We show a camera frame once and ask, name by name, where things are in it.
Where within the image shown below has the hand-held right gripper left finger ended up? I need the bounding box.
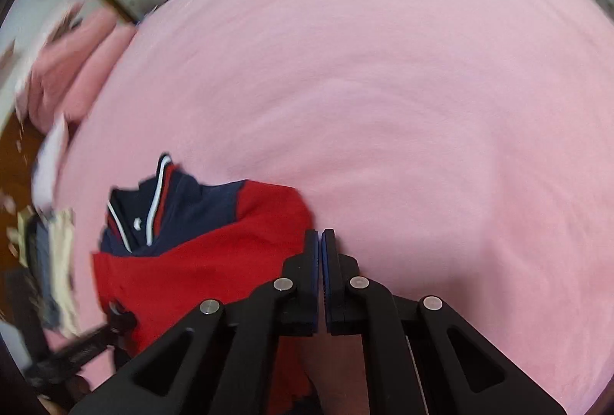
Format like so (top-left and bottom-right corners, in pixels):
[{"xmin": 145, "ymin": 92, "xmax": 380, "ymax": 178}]
[{"xmin": 70, "ymin": 229, "xmax": 320, "ymax": 415}]

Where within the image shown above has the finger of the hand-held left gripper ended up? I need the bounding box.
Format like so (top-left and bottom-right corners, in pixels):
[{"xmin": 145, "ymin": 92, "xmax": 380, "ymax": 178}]
[{"xmin": 56, "ymin": 301, "xmax": 140, "ymax": 360}]

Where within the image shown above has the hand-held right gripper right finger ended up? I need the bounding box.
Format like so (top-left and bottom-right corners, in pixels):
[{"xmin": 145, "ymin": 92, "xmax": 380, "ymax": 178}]
[{"xmin": 321, "ymin": 229, "xmax": 567, "ymax": 415}]

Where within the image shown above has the red and navy polo shirt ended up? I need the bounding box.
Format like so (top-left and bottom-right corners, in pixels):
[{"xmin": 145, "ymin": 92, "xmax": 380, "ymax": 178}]
[{"xmin": 91, "ymin": 153, "xmax": 318, "ymax": 406}]

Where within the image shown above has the pile of folded clothes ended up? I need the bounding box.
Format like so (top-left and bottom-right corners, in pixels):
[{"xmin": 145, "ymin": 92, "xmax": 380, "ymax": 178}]
[{"xmin": 17, "ymin": 206, "xmax": 80, "ymax": 339}]

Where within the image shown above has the pink bed sheet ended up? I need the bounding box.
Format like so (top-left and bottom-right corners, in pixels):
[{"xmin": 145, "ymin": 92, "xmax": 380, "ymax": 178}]
[{"xmin": 45, "ymin": 0, "xmax": 614, "ymax": 415}]

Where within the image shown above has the white paper sheet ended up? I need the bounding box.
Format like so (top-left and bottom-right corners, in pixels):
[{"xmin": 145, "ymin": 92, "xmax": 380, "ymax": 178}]
[{"xmin": 31, "ymin": 112, "xmax": 70, "ymax": 212}]

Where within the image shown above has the pink pillow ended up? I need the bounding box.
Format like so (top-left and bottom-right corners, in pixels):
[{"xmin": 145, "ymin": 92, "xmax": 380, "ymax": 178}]
[{"xmin": 26, "ymin": 7, "xmax": 137, "ymax": 132}]

